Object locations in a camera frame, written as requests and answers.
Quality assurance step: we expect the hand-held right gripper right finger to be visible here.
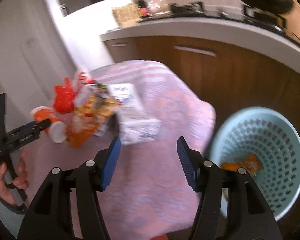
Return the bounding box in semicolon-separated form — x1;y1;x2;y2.
177;136;283;240

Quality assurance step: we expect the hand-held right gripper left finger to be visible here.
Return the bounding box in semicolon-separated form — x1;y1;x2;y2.
17;137;121;240

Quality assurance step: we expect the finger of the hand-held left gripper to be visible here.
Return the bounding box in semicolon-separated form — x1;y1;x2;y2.
7;121;38;134
27;119;52;133

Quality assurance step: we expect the white printed carton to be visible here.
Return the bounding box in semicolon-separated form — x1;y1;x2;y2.
117;118;162;146

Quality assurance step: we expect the orange snack packet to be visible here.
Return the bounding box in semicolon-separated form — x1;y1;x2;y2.
239;154;263;177

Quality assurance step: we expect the light blue plastic basket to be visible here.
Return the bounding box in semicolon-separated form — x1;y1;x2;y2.
209;107;300;222

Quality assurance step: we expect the person's left forearm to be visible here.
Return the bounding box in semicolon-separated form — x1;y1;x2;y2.
0;190;28;239

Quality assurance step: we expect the person's left hand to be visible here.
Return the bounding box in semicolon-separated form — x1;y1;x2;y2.
0;151;30;205

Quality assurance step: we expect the orange paper cup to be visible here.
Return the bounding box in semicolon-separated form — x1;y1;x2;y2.
31;106;56;128
46;117;67;144

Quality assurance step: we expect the red plastic bag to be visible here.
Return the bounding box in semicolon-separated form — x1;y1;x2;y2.
54;78;77;115

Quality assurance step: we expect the orange crumpled wrapper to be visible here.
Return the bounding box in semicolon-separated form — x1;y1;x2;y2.
65;122;96;149

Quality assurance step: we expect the orange peel piece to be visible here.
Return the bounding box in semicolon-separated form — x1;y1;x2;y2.
220;162;241;172

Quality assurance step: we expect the yellow snack packet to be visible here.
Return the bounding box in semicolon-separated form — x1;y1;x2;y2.
72;94;118;137

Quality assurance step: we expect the red and white packet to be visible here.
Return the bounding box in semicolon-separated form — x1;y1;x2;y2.
74;70;97;88

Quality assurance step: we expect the pink patterned tablecloth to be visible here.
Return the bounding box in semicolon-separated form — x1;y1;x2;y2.
11;59;217;240

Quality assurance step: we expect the large white carton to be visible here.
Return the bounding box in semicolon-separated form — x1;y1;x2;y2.
107;83;147;121

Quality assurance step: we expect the brown wooden cabinet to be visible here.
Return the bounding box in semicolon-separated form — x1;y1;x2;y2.
104;36;300;140

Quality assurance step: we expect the white kitchen countertop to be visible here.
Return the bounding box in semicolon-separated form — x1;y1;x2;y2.
100;17;300;64

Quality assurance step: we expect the wicker basket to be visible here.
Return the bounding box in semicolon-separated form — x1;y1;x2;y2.
112;4;142;27

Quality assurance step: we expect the clear plastic bag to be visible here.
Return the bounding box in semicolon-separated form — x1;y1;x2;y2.
140;0;170;18

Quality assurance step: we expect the black gas stove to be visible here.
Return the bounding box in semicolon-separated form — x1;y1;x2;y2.
242;4;289;32

